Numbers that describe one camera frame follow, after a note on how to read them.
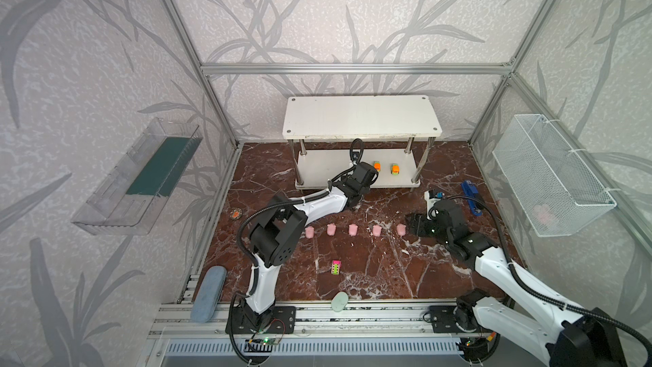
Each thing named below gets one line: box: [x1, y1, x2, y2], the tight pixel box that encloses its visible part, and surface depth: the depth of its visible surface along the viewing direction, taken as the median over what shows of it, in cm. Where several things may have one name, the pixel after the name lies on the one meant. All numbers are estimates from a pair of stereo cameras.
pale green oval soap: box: [331, 291, 349, 313], surface depth 77 cm
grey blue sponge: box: [190, 265, 228, 324], surface depth 78 cm
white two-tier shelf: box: [282, 95, 443, 190], surface depth 86 cm
